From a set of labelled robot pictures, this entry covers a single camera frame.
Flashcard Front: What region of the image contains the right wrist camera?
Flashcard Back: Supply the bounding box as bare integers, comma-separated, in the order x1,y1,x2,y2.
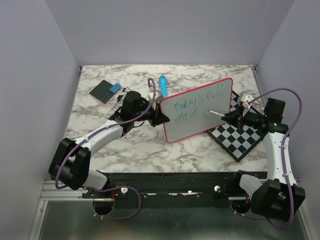
237,93,254,117

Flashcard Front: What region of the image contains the black white chessboard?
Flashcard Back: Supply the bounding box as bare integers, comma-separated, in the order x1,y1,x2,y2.
206,89,266,162

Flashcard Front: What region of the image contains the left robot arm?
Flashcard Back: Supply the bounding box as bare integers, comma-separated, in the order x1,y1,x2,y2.
48,90,170,198

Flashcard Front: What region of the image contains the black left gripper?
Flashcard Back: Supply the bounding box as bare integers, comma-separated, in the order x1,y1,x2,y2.
132,101,170,128

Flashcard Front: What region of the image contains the blue toy microphone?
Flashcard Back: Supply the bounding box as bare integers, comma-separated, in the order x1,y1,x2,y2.
158,75,168,98

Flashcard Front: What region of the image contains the dark grey building plate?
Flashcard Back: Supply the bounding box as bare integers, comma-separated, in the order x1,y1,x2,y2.
89,80,115,104

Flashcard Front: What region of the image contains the pink framed whiteboard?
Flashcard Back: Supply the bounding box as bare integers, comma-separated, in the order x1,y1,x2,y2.
160,77,233,143

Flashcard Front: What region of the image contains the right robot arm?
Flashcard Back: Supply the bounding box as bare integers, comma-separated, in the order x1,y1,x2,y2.
222,93,306,223

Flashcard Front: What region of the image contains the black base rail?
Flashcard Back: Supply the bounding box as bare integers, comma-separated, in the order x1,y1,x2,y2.
51,169,276,210

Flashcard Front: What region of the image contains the white green marker pen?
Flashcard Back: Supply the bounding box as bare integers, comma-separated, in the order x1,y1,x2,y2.
209,110,225,117

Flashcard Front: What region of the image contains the blue building brick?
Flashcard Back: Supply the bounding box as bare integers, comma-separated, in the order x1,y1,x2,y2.
109,83,122,94

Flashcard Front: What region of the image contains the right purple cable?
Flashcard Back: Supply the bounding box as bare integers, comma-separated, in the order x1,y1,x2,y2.
229,87,304,230

